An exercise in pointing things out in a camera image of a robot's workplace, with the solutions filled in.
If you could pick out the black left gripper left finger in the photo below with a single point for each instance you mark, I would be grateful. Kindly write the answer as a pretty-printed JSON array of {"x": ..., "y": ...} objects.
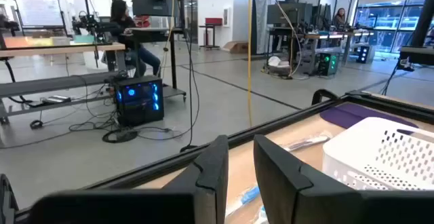
[{"x": 213, "y": 169}]

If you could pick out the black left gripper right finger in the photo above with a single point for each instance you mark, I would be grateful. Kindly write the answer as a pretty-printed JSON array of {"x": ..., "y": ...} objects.
[{"x": 278, "y": 183}]

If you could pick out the blue toothbrush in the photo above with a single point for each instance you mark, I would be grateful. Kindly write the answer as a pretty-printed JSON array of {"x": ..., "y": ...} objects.
[
  {"x": 262, "y": 215},
  {"x": 250, "y": 194}
]

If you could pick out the purple toothbrush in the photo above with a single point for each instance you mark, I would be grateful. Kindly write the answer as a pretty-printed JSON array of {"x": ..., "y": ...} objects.
[{"x": 305, "y": 143}]

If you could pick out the white perforated plastic basket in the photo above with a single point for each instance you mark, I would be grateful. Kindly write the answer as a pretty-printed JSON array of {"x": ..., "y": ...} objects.
[{"x": 373, "y": 142}]

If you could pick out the black robot arm on bench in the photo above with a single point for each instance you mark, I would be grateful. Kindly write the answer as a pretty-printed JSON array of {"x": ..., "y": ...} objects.
[{"x": 89, "y": 23}]

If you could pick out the dark blue fabric mat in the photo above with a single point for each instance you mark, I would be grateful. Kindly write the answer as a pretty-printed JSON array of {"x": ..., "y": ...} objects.
[{"x": 346, "y": 113}]

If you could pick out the computer tower blue lights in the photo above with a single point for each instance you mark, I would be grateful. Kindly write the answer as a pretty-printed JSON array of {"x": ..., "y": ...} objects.
[
  {"x": 364, "y": 54},
  {"x": 139, "y": 102}
]

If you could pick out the white bag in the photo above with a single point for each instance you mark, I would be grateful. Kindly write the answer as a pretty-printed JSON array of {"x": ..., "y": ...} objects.
[{"x": 274, "y": 61}]

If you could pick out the cardboard box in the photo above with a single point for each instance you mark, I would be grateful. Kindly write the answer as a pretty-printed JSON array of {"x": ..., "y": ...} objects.
[{"x": 237, "y": 47}]

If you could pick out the computer tower green lights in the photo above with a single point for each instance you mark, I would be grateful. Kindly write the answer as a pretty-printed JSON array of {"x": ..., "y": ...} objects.
[{"x": 327, "y": 64}]

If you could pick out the red cabinet on stand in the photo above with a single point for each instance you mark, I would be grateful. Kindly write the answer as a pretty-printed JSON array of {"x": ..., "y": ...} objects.
[{"x": 213, "y": 21}]

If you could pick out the black standing desk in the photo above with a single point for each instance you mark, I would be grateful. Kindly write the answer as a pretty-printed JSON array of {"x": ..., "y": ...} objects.
[{"x": 152, "y": 34}]

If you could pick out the long workbench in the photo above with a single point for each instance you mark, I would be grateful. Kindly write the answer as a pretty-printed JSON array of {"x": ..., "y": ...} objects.
[{"x": 325, "y": 35}]

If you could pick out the person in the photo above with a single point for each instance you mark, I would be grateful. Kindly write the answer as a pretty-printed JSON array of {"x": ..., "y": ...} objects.
[
  {"x": 339, "y": 18},
  {"x": 122, "y": 20}
]

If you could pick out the grey desk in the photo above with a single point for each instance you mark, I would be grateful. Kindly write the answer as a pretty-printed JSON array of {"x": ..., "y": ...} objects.
[{"x": 418, "y": 56}]

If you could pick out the wooden workbench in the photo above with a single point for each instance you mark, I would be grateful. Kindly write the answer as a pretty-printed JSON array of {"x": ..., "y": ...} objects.
[{"x": 51, "y": 49}]

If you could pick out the white display board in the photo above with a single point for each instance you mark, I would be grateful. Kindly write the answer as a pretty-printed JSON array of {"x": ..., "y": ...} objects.
[{"x": 39, "y": 12}]

